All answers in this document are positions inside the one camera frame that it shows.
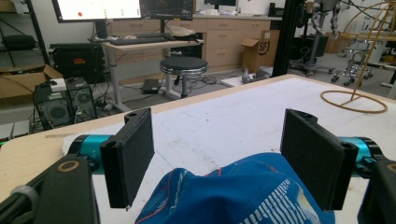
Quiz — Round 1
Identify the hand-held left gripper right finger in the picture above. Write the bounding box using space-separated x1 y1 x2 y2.
279 108 360 212

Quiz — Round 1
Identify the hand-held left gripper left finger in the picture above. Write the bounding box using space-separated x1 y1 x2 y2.
99 107 156 209

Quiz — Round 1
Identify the blue cap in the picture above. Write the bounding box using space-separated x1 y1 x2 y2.
134 151 336 224

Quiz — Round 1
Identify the black power adapter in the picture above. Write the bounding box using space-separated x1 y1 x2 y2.
141 78 161 95

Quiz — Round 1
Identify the black computer tower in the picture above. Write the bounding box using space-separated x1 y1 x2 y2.
33 77 98 132

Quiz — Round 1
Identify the chrome wheeled stool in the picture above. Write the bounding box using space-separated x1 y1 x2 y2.
331 46 374 87

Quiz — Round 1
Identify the black round stool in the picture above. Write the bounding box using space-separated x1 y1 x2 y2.
159 56 210 99

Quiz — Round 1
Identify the wooden hat stand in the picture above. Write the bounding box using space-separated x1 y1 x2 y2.
319 0 396 114

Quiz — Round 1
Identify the black equipment case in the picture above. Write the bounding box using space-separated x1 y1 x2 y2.
49 42 106 84

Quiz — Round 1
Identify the wooden standing desk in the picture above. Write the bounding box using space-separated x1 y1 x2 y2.
102 38 205 113

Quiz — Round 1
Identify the black keyboard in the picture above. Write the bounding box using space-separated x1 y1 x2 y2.
108 36 169 47

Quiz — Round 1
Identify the cardboard box with black print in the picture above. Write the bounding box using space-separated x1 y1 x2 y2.
240 29 280 74

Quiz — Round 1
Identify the open cardboard box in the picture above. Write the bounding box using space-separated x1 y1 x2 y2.
0 63 64 106

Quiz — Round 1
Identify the wooden drawer cabinet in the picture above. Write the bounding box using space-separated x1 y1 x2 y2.
109 13 283 85

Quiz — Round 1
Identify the white computer monitor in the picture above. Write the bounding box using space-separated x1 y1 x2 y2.
51 0 143 24

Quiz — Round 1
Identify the dark computer monitor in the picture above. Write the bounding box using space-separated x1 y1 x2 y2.
138 0 194 21

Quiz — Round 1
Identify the black shelf rack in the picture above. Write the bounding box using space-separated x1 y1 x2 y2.
0 0 50 67

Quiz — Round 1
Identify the black metal post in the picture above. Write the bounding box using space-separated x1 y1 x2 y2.
271 0 307 78

